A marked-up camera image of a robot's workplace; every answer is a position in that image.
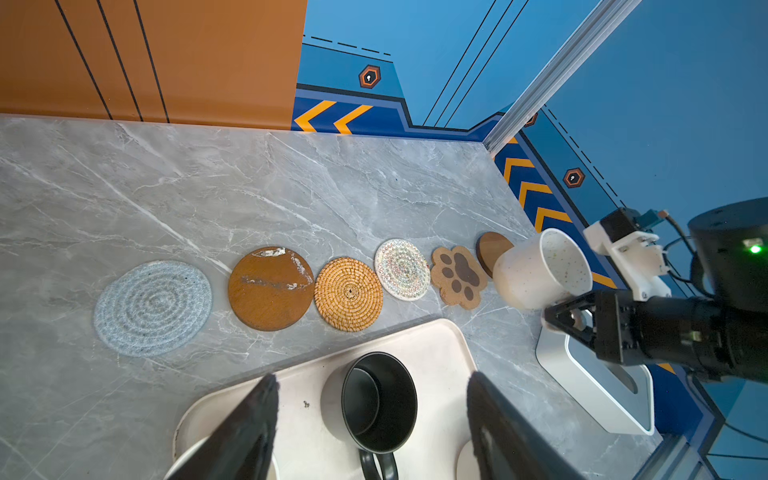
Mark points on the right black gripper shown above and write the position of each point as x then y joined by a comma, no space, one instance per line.
620,330

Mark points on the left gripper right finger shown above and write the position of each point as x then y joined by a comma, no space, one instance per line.
505,445

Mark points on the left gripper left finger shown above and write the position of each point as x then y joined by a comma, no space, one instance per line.
242,446

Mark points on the white speckled mug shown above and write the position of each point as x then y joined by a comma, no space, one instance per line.
542,271

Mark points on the brown cork round coaster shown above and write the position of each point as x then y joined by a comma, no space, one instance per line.
489,248

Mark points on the paw shaped wooden coaster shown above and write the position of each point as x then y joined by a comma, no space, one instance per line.
458,276

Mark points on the white multicolour woven coaster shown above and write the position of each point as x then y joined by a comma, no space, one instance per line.
402,270

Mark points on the glossy brown round coaster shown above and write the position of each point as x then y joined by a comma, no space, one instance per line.
271,288

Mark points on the grey woven coaster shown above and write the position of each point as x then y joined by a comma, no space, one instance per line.
153,309

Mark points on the rattan woven coaster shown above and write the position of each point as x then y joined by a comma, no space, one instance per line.
348,295

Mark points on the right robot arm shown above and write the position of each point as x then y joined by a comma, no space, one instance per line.
729,267

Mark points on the beige serving tray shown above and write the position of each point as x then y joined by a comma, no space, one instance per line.
438,358

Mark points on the black mug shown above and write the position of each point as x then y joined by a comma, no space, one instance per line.
371,403

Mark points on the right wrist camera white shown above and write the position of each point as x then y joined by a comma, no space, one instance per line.
625,237

